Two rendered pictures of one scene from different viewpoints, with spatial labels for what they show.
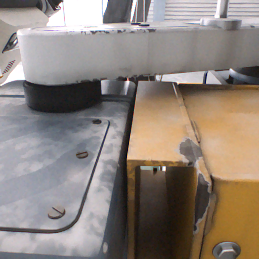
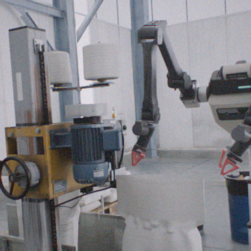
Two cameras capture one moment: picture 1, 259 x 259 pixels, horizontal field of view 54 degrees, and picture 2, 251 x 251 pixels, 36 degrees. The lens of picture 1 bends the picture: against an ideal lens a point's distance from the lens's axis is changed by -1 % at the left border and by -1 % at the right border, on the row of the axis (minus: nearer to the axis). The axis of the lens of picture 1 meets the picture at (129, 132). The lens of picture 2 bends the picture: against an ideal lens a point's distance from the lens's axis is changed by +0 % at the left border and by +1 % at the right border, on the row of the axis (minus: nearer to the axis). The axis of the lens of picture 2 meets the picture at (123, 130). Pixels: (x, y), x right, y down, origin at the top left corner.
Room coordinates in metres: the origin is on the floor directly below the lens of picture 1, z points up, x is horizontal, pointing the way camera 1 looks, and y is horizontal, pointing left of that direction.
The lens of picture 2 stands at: (1.36, -1.65, 1.38)
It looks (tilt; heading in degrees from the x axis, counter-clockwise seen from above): 3 degrees down; 117
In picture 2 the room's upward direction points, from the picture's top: 4 degrees counter-clockwise
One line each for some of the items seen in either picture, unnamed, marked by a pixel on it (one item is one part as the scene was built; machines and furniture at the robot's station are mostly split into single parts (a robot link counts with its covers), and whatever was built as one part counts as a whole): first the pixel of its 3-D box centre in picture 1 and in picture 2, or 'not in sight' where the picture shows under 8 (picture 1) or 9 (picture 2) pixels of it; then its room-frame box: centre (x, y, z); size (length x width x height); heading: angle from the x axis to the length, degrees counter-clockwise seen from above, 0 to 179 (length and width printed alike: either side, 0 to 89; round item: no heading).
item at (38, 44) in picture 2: not in sight; (40, 46); (0.31, -0.32, 1.68); 0.05 x 0.03 x 0.06; 86
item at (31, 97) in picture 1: (63, 88); not in sight; (0.30, 0.08, 1.35); 0.09 x 0.09 x 0.03
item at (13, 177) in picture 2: not in sight; (13, 177); (0.25, -0.48, 1.13); 0.18 x 0.11 x 0.18; 176
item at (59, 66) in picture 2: not in sight; (56, 68); (0.22, -0.10, 1.61); 0.15 x 0.14 x 0.17; 176
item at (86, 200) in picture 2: not in sight; (86, 195); (-1.32, 2.44, 0.32); 0.66 x 0.43 x 0.15; 88
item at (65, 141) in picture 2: not in sight; (67, 138); (0.39, -0.30, 1.27); 0.12 x 0.09 x 0.09; 86
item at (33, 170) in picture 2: not in sight; (26, 174); (0.25, -0.41, 1.14); 0.11 x 0.06 x 0.11; 176
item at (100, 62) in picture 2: not in sight; (100, 62); (0.48, -0.12, 1.61); 0.17 x 0.17 x 0.17
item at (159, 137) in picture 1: (154, 169); not in sight; (0.27, -0.03, 1.26); 0.22 x 0.05 x 0.16; 176
